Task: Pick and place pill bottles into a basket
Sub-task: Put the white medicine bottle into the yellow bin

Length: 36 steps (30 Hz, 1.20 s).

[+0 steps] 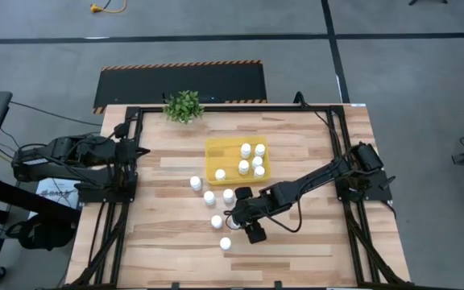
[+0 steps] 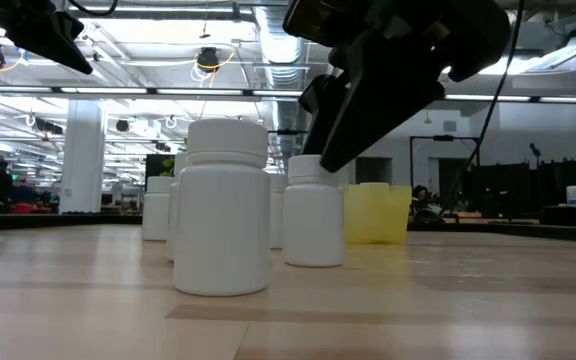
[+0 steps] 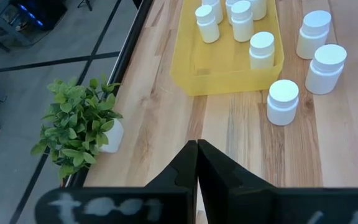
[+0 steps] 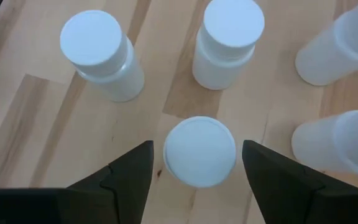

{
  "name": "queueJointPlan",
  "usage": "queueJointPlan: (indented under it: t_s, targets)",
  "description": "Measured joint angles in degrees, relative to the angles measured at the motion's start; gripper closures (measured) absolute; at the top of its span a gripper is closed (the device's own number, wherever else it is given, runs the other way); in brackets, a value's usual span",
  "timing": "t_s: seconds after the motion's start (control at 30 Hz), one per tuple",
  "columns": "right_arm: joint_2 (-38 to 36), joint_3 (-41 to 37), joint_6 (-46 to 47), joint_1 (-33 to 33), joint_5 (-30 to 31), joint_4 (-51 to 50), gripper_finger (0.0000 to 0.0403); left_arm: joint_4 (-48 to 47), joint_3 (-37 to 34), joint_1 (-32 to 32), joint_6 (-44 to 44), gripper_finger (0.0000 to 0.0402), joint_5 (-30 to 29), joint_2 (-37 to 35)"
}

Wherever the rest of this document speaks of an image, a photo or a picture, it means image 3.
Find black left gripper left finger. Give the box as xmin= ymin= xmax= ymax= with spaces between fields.
xmin=144 ymin=139 xmax=198 ymax=188

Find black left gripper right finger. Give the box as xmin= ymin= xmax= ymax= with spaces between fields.
xmin=198 ymin=139 xmax=276 ymax=189

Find yellow translucent plastic basket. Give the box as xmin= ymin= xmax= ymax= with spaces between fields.
xmin=169 ymin=0 xmax=285 ymax=96

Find green potted plant white pot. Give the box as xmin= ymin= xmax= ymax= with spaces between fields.
xmin=30 ymin=73 xmax=126 ymax=180

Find black tripod stand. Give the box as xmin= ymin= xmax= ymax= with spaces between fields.
xmin=76 ymin=0 xmax=93 ymax=12

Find black computer blue lights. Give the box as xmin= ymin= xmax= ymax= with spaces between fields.
xmin=11 ymin=0 xmax=68 ymax=31

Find grey metal rack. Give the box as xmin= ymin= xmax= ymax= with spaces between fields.
xmin=0 ymin=0 xmax=34 ymax=52

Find black aluminium table frame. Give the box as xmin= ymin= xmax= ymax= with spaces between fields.
xmin=59 ymin=0 xmax=155 ymax=189

